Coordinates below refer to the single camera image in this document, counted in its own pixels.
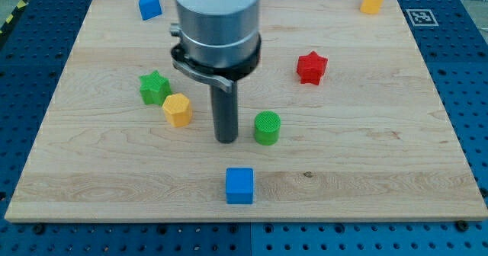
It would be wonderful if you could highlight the white fiducial marker tag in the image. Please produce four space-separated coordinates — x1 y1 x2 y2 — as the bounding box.
406 8 438 27

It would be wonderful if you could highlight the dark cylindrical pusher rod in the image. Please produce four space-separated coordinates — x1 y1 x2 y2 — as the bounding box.
210 80 238 143

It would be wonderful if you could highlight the red star block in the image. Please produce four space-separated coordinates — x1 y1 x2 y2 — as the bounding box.
297 51 328 85

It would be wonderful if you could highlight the yellow hexagon block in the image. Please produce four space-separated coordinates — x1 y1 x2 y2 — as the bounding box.
162 93 193 127

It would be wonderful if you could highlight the blue pentagon block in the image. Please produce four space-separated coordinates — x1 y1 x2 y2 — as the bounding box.
138 0 162 21

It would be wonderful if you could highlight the green star block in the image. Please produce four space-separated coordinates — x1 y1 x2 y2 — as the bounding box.
139 70 172 106

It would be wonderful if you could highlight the yellow heart block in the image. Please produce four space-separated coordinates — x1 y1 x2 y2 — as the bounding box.
360 0 384 14

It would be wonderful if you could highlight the blue cube block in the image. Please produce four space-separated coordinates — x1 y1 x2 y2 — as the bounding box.
226 168 254 204

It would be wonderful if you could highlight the wooden board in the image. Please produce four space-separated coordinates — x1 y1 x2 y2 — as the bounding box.
5 0 487 223

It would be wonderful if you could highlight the black clamp ring with lever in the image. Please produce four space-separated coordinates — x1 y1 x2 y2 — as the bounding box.
169 23 262 93

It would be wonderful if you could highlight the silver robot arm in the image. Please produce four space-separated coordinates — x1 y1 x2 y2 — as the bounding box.
170 0 262 143

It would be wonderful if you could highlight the green cylinder block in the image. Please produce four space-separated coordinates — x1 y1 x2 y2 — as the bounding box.
254 110 281 146

